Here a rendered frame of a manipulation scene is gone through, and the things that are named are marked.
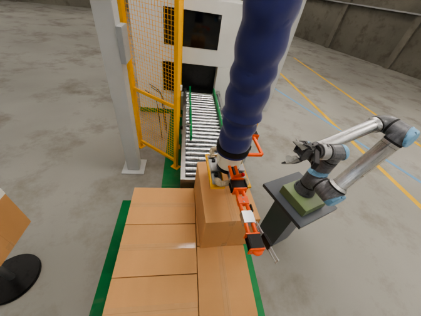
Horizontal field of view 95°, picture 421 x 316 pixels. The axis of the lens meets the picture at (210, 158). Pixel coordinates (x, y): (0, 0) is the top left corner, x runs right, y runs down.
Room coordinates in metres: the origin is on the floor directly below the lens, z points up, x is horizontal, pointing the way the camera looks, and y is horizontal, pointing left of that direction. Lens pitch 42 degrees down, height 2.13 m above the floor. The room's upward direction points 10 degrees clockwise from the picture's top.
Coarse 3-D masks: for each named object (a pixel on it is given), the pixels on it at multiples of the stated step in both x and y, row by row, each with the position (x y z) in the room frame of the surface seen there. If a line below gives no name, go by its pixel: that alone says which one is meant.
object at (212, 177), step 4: (208, 156) 1.14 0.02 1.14; (216, 156) 1.16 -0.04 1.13; (208, 160) 1.10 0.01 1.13; (212, 160) 1.07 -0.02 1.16; (216, 160) 1.11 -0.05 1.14; (208, 164) 1.05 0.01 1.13; (208, 168) 1.01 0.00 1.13; (208, 172) 0.97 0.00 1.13; (212, 172) 0.97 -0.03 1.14; (216, 172) 0.95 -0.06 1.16; (220, 172) 0.99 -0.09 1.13; (212, 176) 0.93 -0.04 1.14; (216, 176) 0.93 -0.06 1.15; (220, 176) 0.95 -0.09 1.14; (212, 180) 0.90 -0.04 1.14; (212, 184) 0.86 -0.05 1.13; (212, 188) 0.84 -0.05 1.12; (216, 188) 0.85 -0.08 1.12; (220, 188) 0.85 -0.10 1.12; (224, 188) 0.86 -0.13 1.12
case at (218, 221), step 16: (208, 176) 1.11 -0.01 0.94; (224, 176) 1.14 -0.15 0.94; (208, 192) 0.94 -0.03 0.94; (224, 192) 0.96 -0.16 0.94; (208, 208) 0.80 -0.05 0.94; (224, 208) 0.82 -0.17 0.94; (256, 208) 0.87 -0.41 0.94; (208, 224) 0.69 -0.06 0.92; (224, 224) 0.72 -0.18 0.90; (240, 224) 0.75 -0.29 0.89; (256, 224) 0.78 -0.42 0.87; (208, 240) 0.69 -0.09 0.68; (224, 240) 0.73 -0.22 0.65; (240, 240) 0.77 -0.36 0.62
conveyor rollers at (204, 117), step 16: (192, 96) 3.41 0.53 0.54; (208, 96) 3.55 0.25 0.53; (192, 112) 2.81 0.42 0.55; (208, 112) 2.93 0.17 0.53; (192, 128) 2.36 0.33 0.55; (208, 128) 2.48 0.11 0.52; (192, 144) 1.99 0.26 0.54; (208, 144) 2.04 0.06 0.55; (192, 160) 1.72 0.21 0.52; (192, 176) 1.46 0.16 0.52
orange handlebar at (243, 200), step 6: (252, 138) 1.34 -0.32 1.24; (258, 144) 1.25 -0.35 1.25; (258, 150) 1.19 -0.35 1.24; (252, 156) 1.11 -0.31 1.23; (258, 156) 1.12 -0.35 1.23; (228, 168) 0.94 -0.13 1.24; (234, 168) 0.94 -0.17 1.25; (240, 198) 0.69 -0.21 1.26; (246, 198) 0.70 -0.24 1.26; (240, 204) 0.65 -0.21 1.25; (246, 204) 0.66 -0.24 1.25; (240, 210) 0.62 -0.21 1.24; (246, 228) 0.52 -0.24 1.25; (252, 228) 0.53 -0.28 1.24; (252, 252) 0.41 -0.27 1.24; (258, 252) 0.41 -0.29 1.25
